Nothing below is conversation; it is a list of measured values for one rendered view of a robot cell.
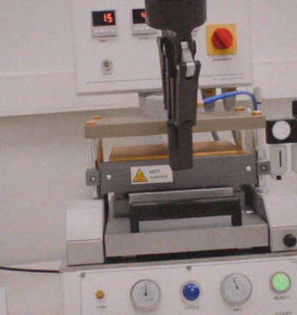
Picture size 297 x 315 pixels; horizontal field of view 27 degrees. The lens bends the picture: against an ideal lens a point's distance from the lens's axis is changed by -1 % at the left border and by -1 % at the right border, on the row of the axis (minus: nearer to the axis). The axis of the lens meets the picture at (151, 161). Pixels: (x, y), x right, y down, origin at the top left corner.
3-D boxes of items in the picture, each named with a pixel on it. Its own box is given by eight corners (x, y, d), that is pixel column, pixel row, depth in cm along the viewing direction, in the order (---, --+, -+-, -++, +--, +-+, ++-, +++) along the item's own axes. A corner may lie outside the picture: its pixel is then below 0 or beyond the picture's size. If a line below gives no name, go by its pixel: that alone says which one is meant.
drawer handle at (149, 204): (130, 230, 83) (128, 201, 83) (239, 222, 84) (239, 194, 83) (130, 233, 81) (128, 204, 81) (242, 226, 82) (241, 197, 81)
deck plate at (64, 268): (84, 205, 127) (83, 201, 127) (250, 195, 128) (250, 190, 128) (59, 273, 82) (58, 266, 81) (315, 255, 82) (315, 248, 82)
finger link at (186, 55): (187, 24, 74) (200, 34, 69) (189, 65, 76) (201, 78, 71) (168, 26, 73) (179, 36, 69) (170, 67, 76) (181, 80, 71)
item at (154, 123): (97, 165, 115) (92, 95, 113) (260, 155, 116) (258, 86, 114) (88, 186, 91) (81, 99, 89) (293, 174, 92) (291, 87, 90)
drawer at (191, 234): (112, 216, 111) (109, 173, 110) (232, 208, 112) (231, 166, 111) (106, 262, 82) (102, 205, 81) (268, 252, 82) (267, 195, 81)
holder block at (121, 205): (116, 197, 109) (115, 182, 108) (228, 189, 109) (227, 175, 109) (114, 216, 92) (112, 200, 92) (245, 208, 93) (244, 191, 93)
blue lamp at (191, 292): (182, 301, 81) (180, 284, 81) (200, 301, 81) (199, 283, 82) (182, 301, 79) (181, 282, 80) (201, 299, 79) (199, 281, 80)
